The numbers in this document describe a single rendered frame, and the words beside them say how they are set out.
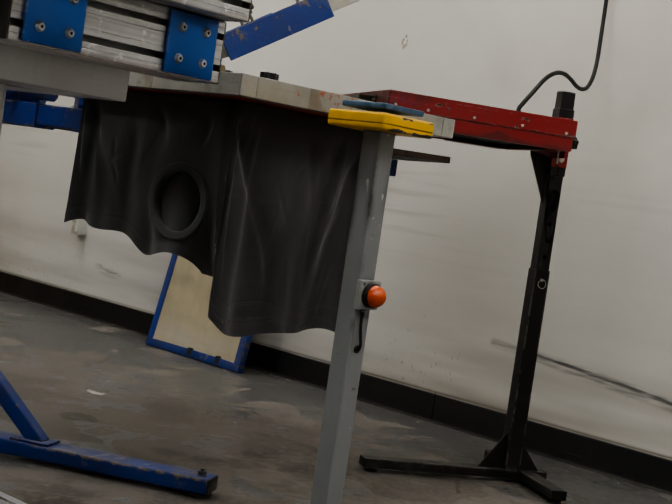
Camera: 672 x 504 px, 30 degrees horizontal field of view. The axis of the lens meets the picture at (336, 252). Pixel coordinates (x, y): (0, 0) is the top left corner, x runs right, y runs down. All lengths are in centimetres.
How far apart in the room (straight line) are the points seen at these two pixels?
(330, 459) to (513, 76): 269
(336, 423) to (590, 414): 230
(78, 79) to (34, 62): 8
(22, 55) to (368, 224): 69
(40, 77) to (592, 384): 294
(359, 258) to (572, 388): 236
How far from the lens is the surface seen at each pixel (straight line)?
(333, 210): 246
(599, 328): 433
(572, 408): 439
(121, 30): 170
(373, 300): 209
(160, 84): 230
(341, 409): 214
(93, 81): 179
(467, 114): 352
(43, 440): 338
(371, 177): 211
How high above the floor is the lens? 82
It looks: 3 degrees down
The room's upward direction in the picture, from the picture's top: 8 degrees clockwise
